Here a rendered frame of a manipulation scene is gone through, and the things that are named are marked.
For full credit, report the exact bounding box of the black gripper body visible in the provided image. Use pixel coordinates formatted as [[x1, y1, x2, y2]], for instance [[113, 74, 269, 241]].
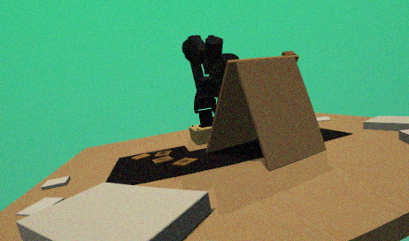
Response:
[[197, 66, 225, 97]]

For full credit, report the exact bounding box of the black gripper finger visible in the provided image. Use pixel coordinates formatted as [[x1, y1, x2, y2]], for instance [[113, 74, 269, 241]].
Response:
[[209, 79, 222, 97]]

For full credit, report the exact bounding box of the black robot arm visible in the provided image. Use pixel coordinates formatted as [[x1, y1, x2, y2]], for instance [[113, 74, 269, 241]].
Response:
[[182, 35, 239, 128]]

